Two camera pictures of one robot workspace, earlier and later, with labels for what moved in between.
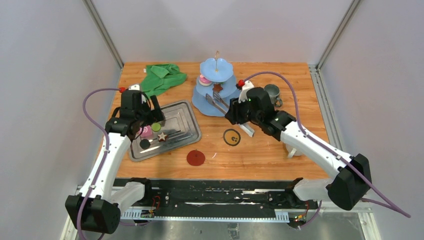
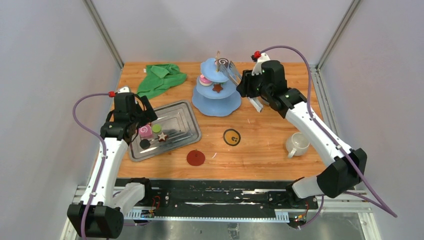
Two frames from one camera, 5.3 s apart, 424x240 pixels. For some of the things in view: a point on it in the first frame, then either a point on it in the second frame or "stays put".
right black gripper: x=233 y=115 → x=244 y=87
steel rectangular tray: x=180 y=127 stays put
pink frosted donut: x=204 y=81 stays put
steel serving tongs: x=244 y=126 → x=232 y=72
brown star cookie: x=217 y=87 stays put
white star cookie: x=162 y=137 stays put
